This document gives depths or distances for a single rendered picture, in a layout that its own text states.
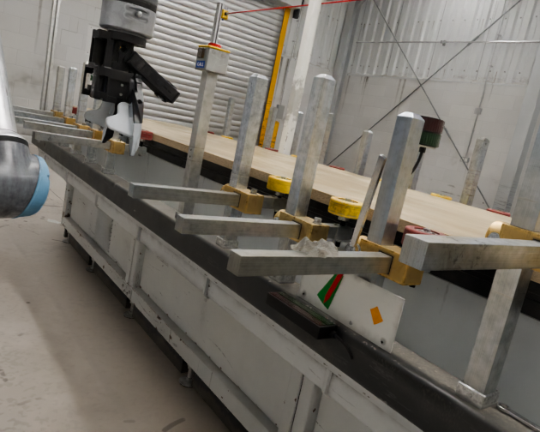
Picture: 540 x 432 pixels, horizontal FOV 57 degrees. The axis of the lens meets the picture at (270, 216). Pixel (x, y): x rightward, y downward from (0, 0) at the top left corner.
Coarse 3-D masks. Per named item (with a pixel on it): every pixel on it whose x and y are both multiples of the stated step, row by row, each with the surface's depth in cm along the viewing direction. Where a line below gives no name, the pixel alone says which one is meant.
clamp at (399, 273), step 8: (360, 240) 94; (368, 240) 92; (368, 248) 91; (376, 248) 89; (384, 248) 88; (392, 248) 89; (400, 248) 91; (392, 256) 87; (392, 264) 86; (400, 264) 85; (392, 272) 86; (400, 272) 85; (408, 272) 84; (416, 272) 86; (392, 280) 86; (400, 280) 85; (408, 280) 85; (416, 280) 86
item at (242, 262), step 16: (240, 256) 68; (256, 256) 69; (272, 256) 71; (288, 256) 72; (304, 256) 74; (336, 256) 78; (352, 256) 81; (368, 256) 83; (384, 256) 85; (240, 272) 68; (256, 272) 70; (272, 272) 71; (288, 272) 73; (304, 272) 75; (320, 272) 77; (336, 272) 79; (352, 272) 82; (368, 272) 84; (384, 272) 86
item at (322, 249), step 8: (304, 240) 77; (320, 240) 78; (296, 248) 76; (304, 248) 76; (312, 248) 77; (320, 248) 75; (328, 248) 77; (336, 248) 81; (312, 256) 74; (320, 256) 74
